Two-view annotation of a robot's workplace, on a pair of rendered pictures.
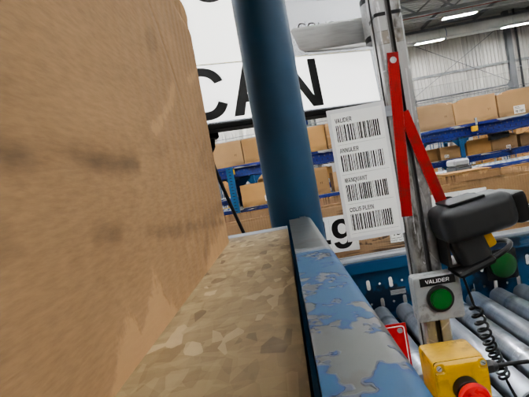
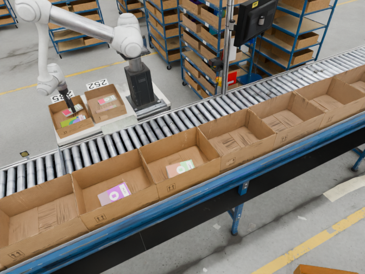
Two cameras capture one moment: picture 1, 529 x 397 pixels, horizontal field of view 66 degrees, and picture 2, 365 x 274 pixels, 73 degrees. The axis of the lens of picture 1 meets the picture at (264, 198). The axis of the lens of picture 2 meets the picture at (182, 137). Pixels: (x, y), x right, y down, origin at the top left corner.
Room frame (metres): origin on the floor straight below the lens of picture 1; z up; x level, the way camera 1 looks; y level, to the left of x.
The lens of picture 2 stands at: (2.18, -1.42, 2.11)
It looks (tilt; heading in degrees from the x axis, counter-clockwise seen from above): 45 degrees down; 155
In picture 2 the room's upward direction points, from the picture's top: 4 degrees counter-clockwise
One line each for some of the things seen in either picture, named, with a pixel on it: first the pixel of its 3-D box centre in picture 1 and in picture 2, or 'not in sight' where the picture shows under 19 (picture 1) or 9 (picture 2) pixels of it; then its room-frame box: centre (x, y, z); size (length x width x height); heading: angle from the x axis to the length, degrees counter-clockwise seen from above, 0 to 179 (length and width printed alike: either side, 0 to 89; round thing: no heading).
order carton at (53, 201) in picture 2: not in sight; (41, 217); (1.27, -1.82, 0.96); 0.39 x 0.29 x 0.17; 87
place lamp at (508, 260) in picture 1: (504, 265); not in sight; (1.11, -0.62, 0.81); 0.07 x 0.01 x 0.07; 87
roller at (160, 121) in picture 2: not in sight; (170, 136); (0.86, -0.90, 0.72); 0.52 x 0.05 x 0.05; 177
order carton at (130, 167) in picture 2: not in sight; (115, 187); (1.29, -1.43, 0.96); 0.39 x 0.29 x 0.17; 87
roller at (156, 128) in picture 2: not in sight; (162, 139); (0.86, -0.97, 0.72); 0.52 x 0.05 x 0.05; 177
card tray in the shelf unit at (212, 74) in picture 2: not in sight; (220, 67); (0.00, 0.18, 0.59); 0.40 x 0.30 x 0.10; 175
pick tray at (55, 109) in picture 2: not in sight; (70, 115); (0.26, -1.55, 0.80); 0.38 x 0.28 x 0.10; 2
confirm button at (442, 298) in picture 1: (439, 298); not in sight; (0.58, -0.22, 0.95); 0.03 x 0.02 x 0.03; 87
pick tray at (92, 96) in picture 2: not in sight; (105, 102); (0.23, -1.24, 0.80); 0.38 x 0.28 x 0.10; 178
